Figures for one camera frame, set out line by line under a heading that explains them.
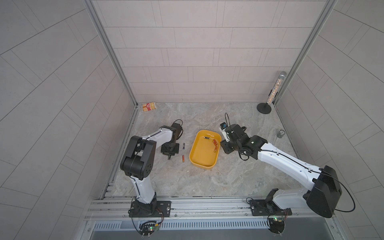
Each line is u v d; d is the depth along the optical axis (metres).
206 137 0.96
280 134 0.95
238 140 0.58
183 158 0.88
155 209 0.68
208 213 0.71
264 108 1.12
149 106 1.12
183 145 0.94
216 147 0.92
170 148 0.78
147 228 0.68
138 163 0.48
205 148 0.91
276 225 0.68
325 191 0.39
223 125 0.70
